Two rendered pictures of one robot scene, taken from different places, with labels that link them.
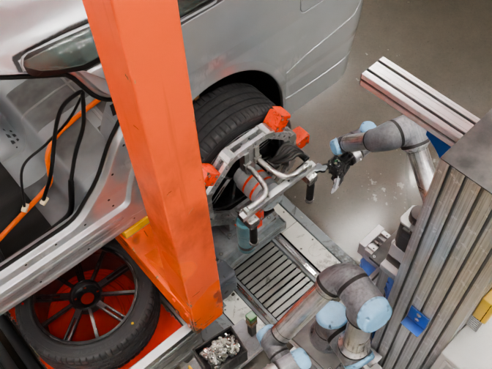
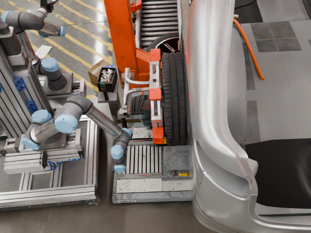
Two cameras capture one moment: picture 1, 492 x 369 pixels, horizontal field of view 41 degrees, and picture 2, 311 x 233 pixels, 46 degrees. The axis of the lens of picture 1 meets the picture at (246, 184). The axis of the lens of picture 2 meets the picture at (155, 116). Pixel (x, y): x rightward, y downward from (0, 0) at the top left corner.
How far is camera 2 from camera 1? 315 cm
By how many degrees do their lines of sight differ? 65
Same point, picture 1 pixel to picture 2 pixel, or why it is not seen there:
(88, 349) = (152, 45)
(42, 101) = (269, 28)
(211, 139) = (165, 55)
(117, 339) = not seen: hidden behind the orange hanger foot
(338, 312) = (46, 63)
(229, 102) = (180, 71)
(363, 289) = (14, 13)
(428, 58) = not seen: outside the picture
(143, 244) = not seen: hidden behind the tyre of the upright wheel
